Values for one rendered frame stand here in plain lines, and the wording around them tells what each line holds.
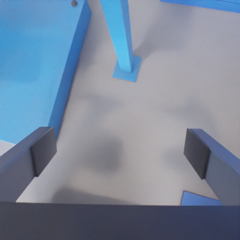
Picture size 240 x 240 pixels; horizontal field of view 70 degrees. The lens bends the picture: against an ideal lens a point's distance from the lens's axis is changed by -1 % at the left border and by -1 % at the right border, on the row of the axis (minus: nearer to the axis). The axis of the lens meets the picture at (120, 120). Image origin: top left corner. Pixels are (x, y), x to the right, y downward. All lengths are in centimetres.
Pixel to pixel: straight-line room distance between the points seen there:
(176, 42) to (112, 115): 52
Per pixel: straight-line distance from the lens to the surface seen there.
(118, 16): 58
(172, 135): 92
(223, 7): 121
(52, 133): 16
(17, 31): 118
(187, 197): 96
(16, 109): 102
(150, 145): 91
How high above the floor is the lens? 91
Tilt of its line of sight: 80 degrees down
